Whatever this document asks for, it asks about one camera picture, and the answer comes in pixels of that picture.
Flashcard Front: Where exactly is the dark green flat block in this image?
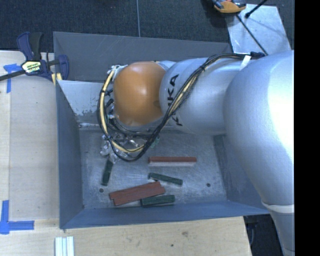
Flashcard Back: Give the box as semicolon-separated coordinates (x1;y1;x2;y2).
100;158;114;187
147;172;184;187
139;194;176;208

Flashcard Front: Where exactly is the pale wood board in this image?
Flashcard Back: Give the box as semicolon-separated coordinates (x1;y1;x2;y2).
9;74;61;221

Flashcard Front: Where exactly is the red-brown flat block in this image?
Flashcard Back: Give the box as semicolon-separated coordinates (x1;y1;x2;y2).
108;181;163;200
112;186;167;207
147;156;198;168

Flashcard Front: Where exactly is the grey metal bin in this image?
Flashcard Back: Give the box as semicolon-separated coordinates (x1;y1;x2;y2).
52;31;271;230

